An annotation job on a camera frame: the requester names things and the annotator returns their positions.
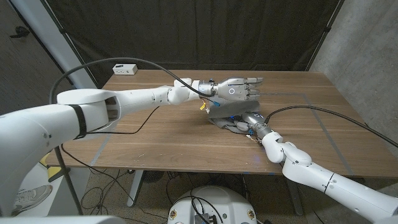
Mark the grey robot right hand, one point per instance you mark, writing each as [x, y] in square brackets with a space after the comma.
[255, 119]

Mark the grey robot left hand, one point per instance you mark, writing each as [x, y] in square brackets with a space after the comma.
[236, 90]

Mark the grey cotton shorts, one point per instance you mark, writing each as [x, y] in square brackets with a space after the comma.
[230, 107]

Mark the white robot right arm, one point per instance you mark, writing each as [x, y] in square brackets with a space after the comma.
[311, 174]

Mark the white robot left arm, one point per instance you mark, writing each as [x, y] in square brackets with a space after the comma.
[31, 133]

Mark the black backdrop curtain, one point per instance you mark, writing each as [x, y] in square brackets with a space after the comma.
[199, 31]

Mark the grey tape outline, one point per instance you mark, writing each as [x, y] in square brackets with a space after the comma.
[327, 132]

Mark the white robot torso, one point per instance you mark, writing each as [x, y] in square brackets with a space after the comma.
[224, 202]

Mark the grey table leg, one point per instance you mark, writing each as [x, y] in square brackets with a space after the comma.
[293, 199]

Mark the black backdrop stand pole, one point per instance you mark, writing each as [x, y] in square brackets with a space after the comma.
[327, 29]
[63, 30]

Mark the grey electronics box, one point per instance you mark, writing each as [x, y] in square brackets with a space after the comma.
[205, 218]

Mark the white power strip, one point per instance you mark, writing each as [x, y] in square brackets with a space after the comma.
[125, 69]

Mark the black round fan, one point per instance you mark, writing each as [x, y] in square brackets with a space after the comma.
[153, 176]

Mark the white table leg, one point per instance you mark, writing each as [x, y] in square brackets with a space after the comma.
[135, 189]

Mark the white pillar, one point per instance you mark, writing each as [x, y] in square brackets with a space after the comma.
[56, 40]

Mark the yellow plastic object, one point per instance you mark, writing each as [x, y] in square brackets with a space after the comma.
[55, 172]

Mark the black wall hook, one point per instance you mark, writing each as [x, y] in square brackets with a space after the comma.
[21, 31]

